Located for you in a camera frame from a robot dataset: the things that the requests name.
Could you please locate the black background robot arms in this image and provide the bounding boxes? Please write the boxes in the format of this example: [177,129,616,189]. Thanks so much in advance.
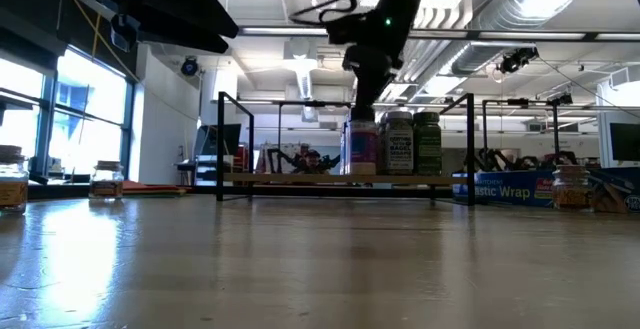
[266,144,342,176]
[472,147,594,171]

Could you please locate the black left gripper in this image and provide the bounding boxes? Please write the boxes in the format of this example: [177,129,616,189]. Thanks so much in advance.
[342,42,405,122]

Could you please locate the long ceiling light bar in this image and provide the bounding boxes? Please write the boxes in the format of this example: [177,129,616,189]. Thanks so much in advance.
[237,26,640,43]

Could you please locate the bagel seasoning jar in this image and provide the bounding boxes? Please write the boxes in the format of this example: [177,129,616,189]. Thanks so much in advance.
[380,110,415,176]

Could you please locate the black monitor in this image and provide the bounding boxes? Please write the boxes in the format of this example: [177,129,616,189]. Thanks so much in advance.
[194,123,243,158]

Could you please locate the blue plastic wrap box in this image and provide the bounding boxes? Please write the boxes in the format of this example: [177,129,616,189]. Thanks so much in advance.
[452,166,640,215]

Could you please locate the green-lidded green spice jar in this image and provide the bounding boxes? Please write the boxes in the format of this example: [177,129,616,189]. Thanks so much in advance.
[412,111,443,177]

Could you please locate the black ceiling camera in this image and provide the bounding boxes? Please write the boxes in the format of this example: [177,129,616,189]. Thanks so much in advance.
[494,46,541,76]

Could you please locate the round black wall fixture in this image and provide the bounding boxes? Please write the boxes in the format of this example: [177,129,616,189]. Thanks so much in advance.
[179,57,200,78]

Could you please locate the white tower with black panel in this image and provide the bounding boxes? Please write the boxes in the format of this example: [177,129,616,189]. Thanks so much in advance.
[597,111,640,170]

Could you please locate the small glass jar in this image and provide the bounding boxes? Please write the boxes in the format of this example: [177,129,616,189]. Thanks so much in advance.
[0,143,30,216]
[88,160,125,201]
[551,164,595,213]

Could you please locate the black background rig frame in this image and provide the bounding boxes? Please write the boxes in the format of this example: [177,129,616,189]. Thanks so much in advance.
[481,93,575,169]
[276,99,352,176]

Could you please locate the purple-label spice jar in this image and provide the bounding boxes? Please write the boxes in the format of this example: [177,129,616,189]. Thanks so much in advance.
[348,108,380,176]

